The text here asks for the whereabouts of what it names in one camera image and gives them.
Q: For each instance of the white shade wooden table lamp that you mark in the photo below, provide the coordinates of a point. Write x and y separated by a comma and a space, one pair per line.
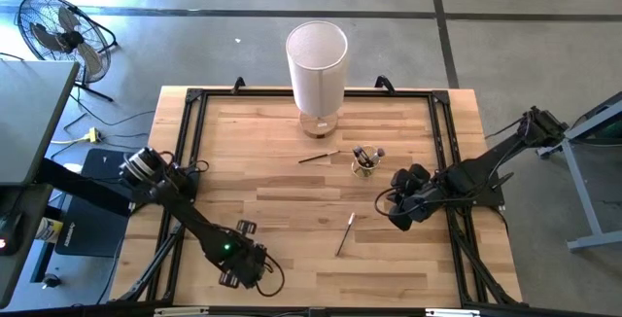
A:
317, 69

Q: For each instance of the long black silver-ferrule brush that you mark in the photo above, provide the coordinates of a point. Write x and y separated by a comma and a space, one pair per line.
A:
368, 157

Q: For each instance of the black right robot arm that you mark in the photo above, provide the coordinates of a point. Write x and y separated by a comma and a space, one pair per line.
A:
491, 161

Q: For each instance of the yellow label bottle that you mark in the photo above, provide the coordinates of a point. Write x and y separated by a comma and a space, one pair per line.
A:
49, 230

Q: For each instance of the fluffy grey powder brush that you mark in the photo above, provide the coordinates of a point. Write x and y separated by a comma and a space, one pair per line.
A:
378, 152

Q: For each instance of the black flat-head makeup brush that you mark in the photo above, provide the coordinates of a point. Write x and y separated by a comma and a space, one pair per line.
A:
358, 151

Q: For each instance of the black cage floor fan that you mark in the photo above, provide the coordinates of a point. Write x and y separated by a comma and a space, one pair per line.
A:
63, 40

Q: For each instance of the black frame bracket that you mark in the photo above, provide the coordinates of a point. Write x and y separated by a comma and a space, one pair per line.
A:
384, 84
238, 85

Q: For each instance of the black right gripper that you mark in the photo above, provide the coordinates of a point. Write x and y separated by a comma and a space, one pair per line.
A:
420, 198

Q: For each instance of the grey blue table stand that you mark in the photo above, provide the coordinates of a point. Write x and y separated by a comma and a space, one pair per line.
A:
583, 171

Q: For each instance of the black computer case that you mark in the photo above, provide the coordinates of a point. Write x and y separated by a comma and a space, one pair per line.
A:
92, 229

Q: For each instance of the yellow power plug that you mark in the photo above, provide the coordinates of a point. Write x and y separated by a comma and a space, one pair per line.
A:
93, 135

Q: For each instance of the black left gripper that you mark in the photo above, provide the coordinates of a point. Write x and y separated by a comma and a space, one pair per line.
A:
245, 263

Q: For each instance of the black caster wheel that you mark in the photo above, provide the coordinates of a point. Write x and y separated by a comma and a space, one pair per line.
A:
50, 281

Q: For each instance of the grey desk top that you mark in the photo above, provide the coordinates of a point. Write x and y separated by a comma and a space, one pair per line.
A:
29, 117

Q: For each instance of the black aluminium table frame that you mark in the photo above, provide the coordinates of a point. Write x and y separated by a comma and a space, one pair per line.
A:
194, 113

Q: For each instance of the clear ribbed brush holder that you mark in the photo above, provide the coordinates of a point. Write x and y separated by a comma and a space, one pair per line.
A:
365, 168

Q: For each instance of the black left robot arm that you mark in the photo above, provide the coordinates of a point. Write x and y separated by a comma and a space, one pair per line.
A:
180, 205

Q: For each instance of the black desk with red light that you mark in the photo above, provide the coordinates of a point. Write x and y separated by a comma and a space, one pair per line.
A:
19, 249

